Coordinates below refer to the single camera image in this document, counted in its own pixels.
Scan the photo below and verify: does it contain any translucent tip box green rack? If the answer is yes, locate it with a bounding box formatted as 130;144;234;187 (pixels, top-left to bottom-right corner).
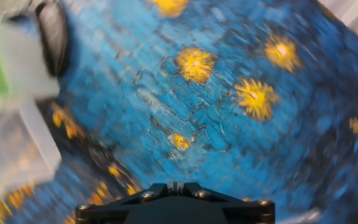
0;0;63;200

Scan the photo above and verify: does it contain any black C-clamp steel screw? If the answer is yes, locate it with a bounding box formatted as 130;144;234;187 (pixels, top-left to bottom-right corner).
34;1;70;77

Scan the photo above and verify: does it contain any starry night painting cloth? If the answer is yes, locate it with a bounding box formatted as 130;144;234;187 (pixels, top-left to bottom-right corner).
0;0;358;224

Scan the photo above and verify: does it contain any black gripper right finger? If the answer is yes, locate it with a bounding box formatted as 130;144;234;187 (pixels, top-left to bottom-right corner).
178;182;276;224

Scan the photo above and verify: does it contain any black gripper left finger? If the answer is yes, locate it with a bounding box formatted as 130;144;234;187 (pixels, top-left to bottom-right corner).
75;182;176;224

